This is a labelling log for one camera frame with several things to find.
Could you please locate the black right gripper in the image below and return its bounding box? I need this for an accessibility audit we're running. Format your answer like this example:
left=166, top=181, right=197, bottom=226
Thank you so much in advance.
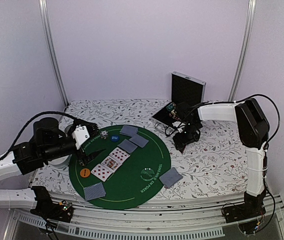
left=173, top=121, right=201, bottom=150

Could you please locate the orange big blind button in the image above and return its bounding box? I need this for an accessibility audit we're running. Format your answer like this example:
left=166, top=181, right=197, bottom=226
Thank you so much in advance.
left=80, top=168, right=91, bottom=178

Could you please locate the face up red nine card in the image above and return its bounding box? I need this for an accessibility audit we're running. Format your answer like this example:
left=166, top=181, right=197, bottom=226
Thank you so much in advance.
left=91, top=163, right=114, bottom=182

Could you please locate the face up queen card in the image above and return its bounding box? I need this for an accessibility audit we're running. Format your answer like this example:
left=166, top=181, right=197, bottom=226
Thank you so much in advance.
left=101, top=156, right=121, bottom=171

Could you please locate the blue peach chip stack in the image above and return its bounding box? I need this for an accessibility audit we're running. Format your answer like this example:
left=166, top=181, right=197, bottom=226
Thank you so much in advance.
left=79, top=160, right=85, bottom=167
left=100, top=130, right=108, bottom=140

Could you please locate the face up red eight card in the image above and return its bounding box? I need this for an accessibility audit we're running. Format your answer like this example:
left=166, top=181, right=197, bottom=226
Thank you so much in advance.
left=109, top=147, right=130, bottom=163

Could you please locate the blue small blind button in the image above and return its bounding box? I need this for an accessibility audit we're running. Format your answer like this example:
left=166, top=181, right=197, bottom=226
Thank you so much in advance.
left=110, top=135, right=120, bottom=142

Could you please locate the face down community card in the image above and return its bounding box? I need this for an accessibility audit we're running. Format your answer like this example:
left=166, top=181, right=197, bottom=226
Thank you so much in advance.
left=129, top=134, right=149, bottom=148
left=118, top=139, right=138, bottom=154

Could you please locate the triangular all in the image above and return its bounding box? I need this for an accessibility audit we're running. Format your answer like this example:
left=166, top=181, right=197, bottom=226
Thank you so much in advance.
left=179, top=146, right=186, bottom=154

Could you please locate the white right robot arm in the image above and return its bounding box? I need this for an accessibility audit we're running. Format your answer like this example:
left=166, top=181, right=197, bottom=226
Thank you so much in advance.
left=173, top=97, right=270, bottom=218

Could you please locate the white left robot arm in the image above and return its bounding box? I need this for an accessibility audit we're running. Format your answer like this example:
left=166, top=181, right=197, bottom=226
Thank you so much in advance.
left=0, top=117, right=99, bottom=217

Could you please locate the white ceramic bowl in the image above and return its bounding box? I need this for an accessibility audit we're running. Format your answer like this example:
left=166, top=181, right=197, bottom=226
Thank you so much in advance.
left=49, top=155, right=70, bottom=167

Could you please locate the short green chip row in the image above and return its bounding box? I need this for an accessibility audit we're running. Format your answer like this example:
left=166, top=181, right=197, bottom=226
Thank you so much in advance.
left=166, top=102, right=176, bottom=113

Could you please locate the green round poker mat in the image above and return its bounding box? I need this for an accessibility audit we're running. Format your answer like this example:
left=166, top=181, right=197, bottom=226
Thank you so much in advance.
left=69, top=125, right=171, bottom=210

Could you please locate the aluminium poker chip case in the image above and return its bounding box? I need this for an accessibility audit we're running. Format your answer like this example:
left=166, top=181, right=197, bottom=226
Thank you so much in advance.
left=151, top=71, right=206, bottom=135

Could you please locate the clear dealer button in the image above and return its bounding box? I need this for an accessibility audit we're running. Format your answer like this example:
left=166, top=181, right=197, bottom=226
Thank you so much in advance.
left=140, top=167, right=155, bottom=181

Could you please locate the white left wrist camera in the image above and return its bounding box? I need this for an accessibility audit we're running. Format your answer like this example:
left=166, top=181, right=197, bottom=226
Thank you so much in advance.
left=71, top=123, right=99, bottom=150

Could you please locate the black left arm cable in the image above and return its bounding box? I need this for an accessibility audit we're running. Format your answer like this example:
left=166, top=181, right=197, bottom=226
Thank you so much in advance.
left=0, top=111, right=82, bottom=166

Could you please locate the front aluminium rail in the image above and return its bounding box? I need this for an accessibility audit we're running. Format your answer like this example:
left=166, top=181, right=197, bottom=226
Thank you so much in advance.
left=9, top=193, right=284, bottom=238

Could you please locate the right aluminium frame post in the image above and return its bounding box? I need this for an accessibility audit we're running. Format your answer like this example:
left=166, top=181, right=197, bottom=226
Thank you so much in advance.
left=228, top=0, right=257, bottom=102

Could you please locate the aluminium frame post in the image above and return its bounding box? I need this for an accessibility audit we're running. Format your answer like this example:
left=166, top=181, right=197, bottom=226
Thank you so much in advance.
left=38, top=0, right=69, bottom=108
left=228, top=0, right=257, bottom=102

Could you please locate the left aluminium frame post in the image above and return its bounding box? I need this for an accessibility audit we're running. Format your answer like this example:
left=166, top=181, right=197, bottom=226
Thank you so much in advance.
left=38, top=0, right=69, bottom=108

